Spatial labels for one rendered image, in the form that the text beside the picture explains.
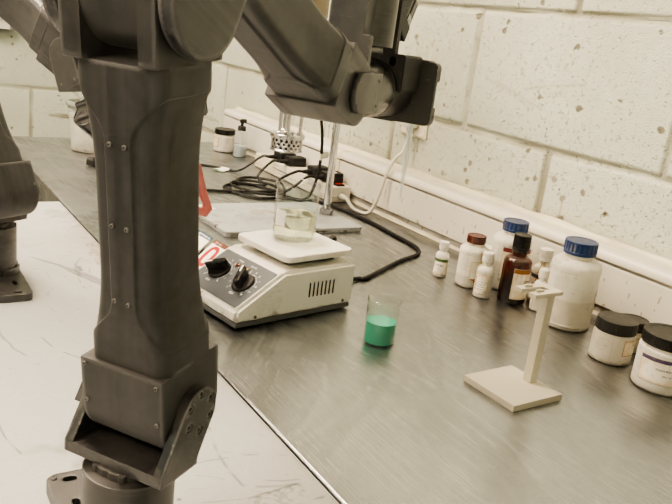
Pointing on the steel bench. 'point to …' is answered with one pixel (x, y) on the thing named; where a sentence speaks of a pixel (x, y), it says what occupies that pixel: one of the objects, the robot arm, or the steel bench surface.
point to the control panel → (221, 287)
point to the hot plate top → (325, 248)
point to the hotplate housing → (287, 290)
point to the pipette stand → (520, 382)
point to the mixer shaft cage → (285, 138)
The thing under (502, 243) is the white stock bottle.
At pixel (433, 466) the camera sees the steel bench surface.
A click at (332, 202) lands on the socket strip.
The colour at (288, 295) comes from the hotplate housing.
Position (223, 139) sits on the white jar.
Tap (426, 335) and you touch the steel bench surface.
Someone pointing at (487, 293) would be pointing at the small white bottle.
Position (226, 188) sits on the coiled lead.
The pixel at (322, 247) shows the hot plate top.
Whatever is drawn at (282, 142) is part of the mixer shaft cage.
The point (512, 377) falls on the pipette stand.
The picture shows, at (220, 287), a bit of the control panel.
